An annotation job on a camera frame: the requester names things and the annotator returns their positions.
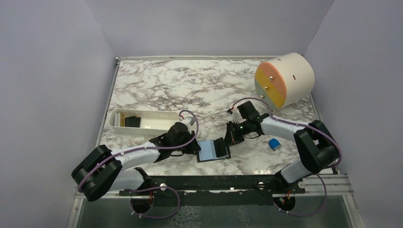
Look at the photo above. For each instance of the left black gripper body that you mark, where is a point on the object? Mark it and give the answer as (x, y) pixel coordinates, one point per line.
(188, 136)

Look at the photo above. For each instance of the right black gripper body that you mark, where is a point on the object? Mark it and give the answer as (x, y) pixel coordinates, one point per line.
(237, 130)

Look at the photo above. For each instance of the black card holder blue sleeves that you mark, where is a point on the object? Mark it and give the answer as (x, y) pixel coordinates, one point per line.
(207, 154)

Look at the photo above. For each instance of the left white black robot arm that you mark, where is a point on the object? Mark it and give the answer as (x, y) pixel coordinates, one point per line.
(104, 169)

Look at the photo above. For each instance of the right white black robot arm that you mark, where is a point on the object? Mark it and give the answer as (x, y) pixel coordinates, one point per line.
(316, 146)

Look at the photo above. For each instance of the stack of credit cards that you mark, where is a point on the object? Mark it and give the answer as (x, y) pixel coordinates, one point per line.
(121, 121)

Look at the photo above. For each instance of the small blue object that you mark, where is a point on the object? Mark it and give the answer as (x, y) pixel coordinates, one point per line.
(274, 144)

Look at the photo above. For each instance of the cream cylinder drum colored face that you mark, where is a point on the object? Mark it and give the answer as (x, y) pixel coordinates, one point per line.
(284, 80)

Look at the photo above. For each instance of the white plastic tray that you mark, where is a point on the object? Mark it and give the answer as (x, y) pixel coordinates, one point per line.
(152, 122)

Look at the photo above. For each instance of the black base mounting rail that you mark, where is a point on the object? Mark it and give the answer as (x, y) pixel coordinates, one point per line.
(221, 190)

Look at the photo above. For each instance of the aluminium table frame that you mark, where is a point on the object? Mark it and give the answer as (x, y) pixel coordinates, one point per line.
(329, 181)

